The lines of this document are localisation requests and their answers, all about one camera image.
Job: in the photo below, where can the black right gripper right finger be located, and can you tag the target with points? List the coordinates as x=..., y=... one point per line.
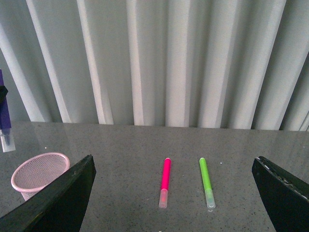
x=285, y=196

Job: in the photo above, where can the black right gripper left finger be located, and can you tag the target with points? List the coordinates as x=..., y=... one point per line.
x=59, y=207

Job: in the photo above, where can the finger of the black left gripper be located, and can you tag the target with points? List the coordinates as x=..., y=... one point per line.
x=3, y=93

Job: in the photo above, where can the purple marker pen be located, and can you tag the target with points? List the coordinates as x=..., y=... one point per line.
x=6, y=134

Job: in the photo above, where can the pink marker pen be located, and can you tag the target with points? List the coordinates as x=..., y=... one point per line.
x=163, y=199

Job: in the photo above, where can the pink mesh pen cup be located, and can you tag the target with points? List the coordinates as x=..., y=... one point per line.
x=36, y=173

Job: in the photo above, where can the green marker pen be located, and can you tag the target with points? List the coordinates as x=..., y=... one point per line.
x=207, y=184

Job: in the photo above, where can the white pleated curtain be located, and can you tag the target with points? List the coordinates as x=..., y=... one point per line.
x=237, y=64

